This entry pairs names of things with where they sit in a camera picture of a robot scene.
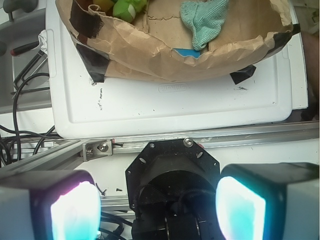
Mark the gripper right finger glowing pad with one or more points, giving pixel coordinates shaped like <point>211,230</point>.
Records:
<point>269,201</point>

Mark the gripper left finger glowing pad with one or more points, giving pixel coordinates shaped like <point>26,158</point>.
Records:
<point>49,205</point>

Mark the light blue knitted cloth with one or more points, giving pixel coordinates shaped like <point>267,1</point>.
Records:
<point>204,19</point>

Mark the blue flat card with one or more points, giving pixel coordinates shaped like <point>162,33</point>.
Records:
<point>188,52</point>

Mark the brown paper bag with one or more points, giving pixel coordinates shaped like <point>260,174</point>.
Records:
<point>254,30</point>

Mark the green plush toy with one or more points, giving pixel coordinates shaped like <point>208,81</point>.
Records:
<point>127,10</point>

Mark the aluminium frame rail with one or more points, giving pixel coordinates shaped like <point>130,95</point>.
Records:
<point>66,153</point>

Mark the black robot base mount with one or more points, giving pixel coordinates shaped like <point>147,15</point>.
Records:
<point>173,194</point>

